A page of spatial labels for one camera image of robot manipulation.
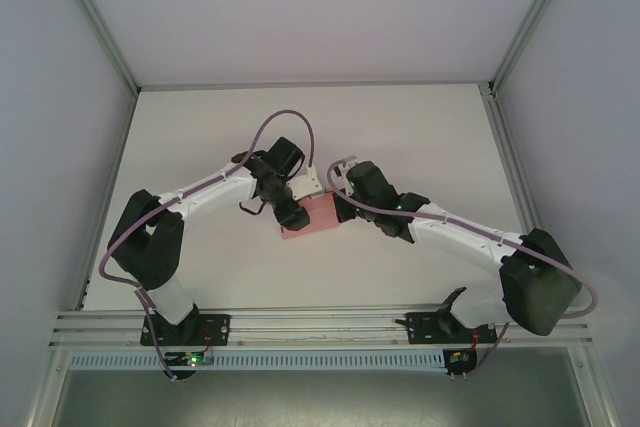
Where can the aluminium frame post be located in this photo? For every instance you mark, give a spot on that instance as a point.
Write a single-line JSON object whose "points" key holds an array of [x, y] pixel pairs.
{"points": [[532, 22], [95, 22]]}

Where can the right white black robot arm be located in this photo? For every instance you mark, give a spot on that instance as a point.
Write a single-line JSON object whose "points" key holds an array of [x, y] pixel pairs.
{"points": [[460, 237]]}

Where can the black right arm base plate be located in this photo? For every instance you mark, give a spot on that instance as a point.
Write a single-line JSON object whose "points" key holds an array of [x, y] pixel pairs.
{"points": [[420, 329]]}

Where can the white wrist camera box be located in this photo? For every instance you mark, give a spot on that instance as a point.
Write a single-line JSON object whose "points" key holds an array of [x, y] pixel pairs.
{"points": [[348, 160], [305, 187]]}

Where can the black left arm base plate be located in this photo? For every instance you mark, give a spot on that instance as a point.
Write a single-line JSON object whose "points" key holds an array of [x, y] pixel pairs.
{"points": [[215, 329]]}

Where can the aluminium mounting rail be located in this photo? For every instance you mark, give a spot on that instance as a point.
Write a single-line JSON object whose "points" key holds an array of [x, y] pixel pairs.
{"points": [[320, 323]]}

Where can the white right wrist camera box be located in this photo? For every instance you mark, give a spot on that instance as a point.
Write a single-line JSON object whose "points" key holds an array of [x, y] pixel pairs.
{"points": [[348, 160]]}

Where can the pink paper box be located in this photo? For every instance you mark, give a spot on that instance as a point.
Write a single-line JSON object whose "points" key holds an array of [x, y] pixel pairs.
{"points": [[322, 214]]}

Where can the aluminium table side rail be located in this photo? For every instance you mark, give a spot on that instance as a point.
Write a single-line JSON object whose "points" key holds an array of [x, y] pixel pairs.
{"points": [[510, 172], [107, 172]]}

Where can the circuit board with green light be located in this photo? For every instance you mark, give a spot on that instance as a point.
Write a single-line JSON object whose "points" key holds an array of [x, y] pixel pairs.
{"points": [[192, 360]]}

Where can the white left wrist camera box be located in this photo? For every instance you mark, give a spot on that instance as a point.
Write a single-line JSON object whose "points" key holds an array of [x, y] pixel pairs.
{"points": [[305, 187]]}

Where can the small green circuit board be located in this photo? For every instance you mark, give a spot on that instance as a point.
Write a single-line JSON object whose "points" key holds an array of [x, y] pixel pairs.
{"points": [[459, 358]]}

